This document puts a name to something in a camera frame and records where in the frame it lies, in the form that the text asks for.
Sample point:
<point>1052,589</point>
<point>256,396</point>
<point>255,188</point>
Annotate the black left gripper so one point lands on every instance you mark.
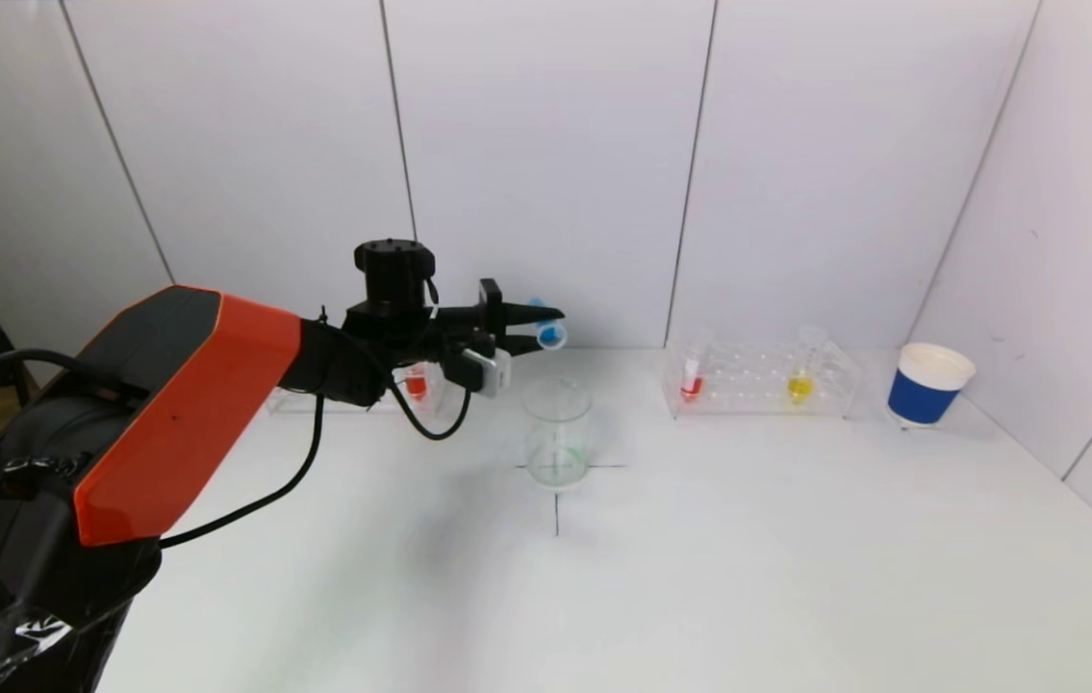
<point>490,310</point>

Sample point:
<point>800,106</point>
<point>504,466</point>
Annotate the test tube with blue pigment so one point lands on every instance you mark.
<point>550,335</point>

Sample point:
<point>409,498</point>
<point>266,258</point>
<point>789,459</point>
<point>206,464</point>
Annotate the orange and black left arm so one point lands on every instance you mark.
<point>170,404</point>

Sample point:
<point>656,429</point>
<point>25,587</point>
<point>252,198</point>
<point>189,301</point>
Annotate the clear glass beaker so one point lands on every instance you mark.
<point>557,443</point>

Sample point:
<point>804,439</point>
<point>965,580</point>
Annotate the test tube with red pigment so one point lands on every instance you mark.
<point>692,387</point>
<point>416,385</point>

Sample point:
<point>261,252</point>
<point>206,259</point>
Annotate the clear acrylic test tube rack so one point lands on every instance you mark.
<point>425,404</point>
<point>757,390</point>

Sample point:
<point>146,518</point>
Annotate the test tube with yellow pigment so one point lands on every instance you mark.
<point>799,387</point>

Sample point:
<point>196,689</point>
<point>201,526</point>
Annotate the blue and white paper cup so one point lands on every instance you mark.
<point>926,395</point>

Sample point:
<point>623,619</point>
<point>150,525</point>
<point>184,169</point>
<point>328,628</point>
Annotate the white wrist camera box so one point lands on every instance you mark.
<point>493,373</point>

